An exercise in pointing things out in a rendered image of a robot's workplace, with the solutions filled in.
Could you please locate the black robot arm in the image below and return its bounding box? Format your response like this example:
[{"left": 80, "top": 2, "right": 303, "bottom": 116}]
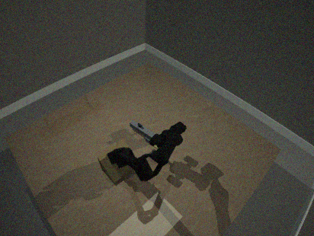
[{"left": 107, "top": 122, "right": 187, "bottom": 181}]

